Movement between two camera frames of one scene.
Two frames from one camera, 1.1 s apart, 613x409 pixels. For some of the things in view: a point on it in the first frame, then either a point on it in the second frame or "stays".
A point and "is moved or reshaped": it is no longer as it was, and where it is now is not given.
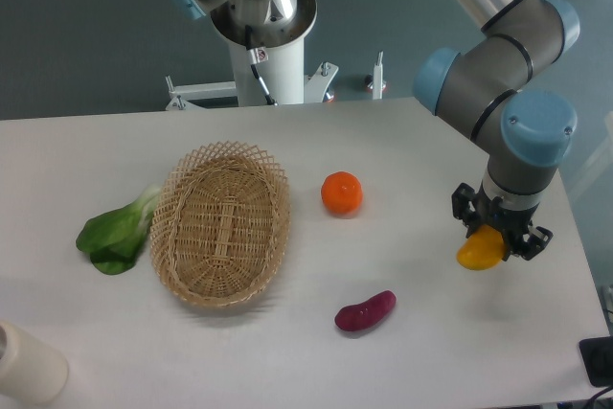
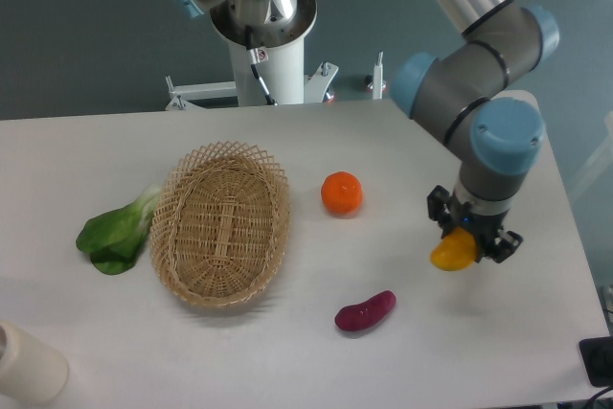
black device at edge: (597, 356) stays
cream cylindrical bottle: (31, 370) stays
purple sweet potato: (357, 316) stays
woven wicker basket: (219, 221) stays
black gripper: (473, 207) → (484, 225)
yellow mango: (483, 249) is moved or reshaped
